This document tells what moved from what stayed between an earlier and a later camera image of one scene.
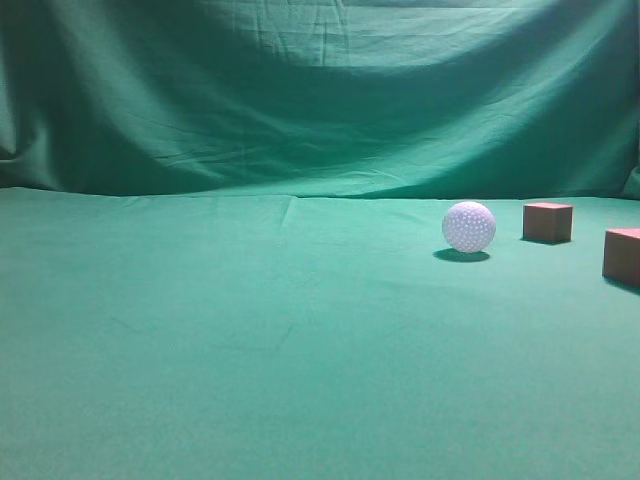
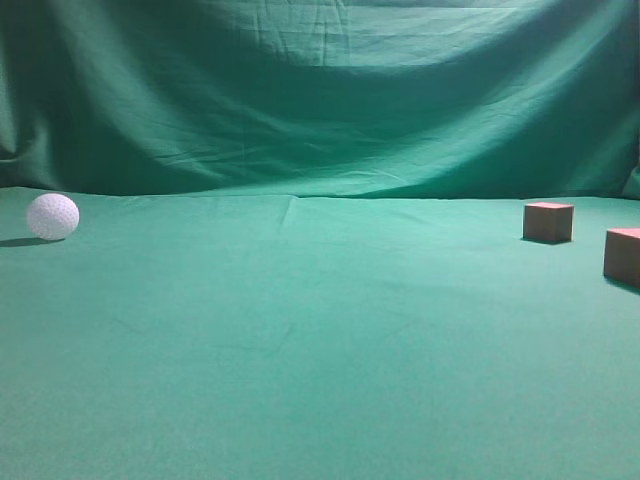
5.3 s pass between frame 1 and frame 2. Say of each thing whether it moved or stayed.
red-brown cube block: stayed
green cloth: stayed
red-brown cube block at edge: stayed
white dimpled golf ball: moved
